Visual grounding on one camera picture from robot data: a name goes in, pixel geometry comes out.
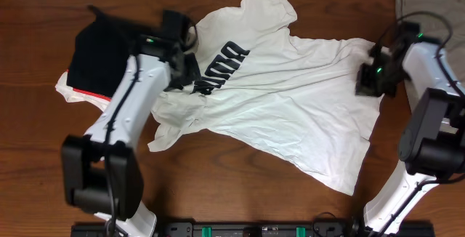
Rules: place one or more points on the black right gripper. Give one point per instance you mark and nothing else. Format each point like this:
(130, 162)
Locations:
(363, 87)

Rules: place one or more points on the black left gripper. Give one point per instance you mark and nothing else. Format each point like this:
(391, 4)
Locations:
(186, 73)

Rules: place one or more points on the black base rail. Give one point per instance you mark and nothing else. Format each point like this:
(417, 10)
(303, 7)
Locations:
(332, 228)

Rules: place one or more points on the black folded garment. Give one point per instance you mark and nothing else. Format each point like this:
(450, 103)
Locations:
(101, 53)

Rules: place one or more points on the white printed t-shirt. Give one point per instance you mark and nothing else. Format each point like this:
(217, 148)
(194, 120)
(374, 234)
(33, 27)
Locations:
(290, 97)

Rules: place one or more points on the olive grey garment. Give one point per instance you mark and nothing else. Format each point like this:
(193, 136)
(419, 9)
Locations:
(453, 12)

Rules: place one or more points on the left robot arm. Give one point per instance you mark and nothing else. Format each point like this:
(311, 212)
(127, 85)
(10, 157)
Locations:
(131, 63)

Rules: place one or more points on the white folded garment red trim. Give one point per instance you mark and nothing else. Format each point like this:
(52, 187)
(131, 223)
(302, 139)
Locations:
(74, 95)

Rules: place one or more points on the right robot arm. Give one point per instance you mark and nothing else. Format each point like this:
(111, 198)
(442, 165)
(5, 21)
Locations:
(431, 147)

